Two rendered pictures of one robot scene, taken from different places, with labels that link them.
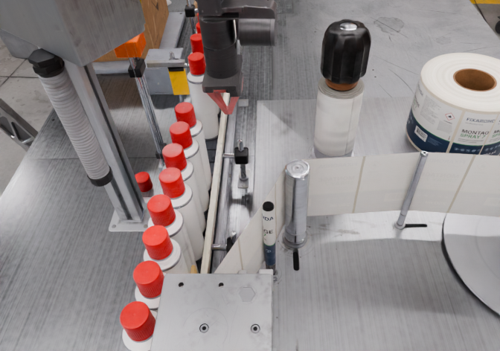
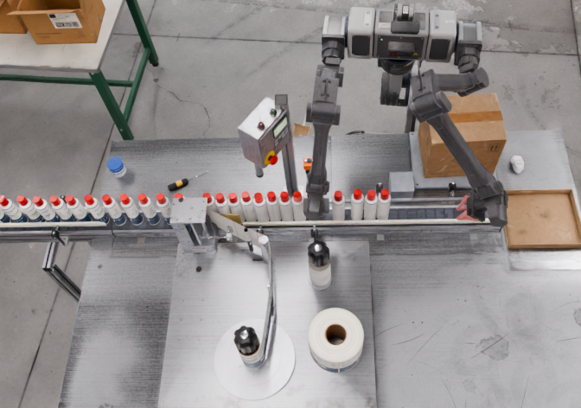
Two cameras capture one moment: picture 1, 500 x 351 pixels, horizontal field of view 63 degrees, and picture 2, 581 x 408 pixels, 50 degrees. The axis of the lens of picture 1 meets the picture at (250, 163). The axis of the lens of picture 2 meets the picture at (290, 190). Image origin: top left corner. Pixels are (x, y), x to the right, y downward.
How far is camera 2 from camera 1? 213 cm
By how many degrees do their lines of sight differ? 53
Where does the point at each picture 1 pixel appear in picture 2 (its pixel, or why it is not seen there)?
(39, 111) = (526, 100)
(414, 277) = (246, 304)
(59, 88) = not seen: hidden behind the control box
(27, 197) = (304, 147)
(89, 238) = (280, 180)
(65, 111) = not seen: hidden behind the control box
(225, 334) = (189, 213)
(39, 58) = not seen: hidden behind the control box
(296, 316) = (233, 258)
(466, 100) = (316, 324)
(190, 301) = (198, 204)
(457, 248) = (257, 323)
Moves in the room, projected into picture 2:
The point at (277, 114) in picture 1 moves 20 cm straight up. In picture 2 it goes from (354, 252) to (355, 230)
